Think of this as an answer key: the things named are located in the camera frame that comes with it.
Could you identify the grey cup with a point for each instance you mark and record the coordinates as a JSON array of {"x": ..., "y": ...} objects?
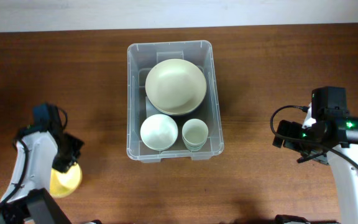
[{"x": 194, "y": 145}]

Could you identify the white paper label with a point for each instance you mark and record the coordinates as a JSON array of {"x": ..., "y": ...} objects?
[{"x": 150, "y": 109}]

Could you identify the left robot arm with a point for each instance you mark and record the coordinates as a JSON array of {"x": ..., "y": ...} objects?
[{"x": 42, "y": 147}]

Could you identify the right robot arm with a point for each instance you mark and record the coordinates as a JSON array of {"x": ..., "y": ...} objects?
[{"x": 328, "y": 135}]

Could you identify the clear plastic storage container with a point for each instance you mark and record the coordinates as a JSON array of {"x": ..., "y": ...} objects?
[{"x": 141, "y": 58}]

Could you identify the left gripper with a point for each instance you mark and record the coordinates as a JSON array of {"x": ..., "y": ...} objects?
[{"x": 78, "y": 144}]

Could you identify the yellow small bowl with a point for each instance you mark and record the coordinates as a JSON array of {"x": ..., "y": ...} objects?
[{"x": 64, "y": 184}]

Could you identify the white small bowl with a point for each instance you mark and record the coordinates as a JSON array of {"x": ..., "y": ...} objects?
[{"x": 159, "y": 131}]

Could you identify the mint green small bowl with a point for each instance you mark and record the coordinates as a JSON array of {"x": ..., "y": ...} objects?
[{"x": 159, "y": 149}]

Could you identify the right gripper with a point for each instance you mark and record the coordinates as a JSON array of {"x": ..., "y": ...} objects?
[{"x": 293, "y": 128}]

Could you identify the cream bowl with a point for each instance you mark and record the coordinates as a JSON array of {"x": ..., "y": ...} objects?
[{"x": 176, "y": 85}]

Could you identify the cream white cup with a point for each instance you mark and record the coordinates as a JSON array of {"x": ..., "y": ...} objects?
[{"x": 195, "y": 131}]

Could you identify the mint green cup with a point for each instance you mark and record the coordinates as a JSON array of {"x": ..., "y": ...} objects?
[{"x": 194, "y": 149}]

